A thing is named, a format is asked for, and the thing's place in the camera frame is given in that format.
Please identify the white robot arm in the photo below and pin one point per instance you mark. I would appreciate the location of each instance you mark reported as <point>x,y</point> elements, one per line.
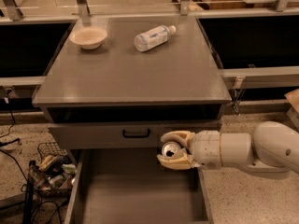
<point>271,151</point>

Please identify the black stand pole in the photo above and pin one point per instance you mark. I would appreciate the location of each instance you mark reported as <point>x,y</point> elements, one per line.
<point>29,196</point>

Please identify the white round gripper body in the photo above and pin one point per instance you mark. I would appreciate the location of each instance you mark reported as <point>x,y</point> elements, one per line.
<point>206,148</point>

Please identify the metal rail frame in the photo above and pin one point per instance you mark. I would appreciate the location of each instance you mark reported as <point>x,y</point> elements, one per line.
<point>21,10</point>

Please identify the open grey middle drawer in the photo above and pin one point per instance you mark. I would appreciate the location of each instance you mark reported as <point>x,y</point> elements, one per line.
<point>129,186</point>

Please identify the grey top drawer front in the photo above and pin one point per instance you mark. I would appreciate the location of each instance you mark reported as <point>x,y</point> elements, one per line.
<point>109,134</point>

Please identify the white paper bowl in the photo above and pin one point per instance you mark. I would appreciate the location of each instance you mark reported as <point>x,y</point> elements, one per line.
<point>88,37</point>

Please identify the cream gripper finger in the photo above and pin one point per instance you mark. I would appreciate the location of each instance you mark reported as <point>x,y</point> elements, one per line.
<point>181,161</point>
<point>182,137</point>

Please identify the black drawer handle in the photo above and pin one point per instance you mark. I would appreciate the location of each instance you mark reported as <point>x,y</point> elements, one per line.
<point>127,134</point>

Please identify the clear plastic water bottle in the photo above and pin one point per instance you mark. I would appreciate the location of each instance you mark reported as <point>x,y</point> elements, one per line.
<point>154,37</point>

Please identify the grey drawer cabinet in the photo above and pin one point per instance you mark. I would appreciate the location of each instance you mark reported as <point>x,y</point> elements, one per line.
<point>176,81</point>

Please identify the blue pepsi can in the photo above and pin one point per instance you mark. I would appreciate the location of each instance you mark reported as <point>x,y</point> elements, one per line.
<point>170,148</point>

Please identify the wire basket with items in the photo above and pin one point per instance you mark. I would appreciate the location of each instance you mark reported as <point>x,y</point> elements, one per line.
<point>54,175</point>

